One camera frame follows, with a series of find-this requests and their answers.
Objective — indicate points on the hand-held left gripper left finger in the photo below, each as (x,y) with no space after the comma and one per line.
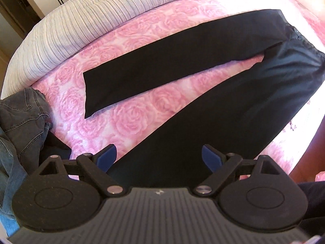
(108,156)

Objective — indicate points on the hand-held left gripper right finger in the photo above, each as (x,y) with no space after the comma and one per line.
(212,157)

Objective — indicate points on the black pants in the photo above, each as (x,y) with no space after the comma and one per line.
(177,56)

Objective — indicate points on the pink rose blanket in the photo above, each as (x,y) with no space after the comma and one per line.
(132,122)

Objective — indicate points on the black garment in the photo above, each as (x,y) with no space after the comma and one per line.
(57,144)

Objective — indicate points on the grey denim jeans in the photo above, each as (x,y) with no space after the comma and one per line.
(22,122)

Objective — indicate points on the blue denim jeans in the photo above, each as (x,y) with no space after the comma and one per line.
(10,172)

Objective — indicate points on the person's dark clothing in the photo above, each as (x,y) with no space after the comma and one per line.
(314,203)

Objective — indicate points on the white striped quilt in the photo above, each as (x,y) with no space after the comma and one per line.
(76,30)

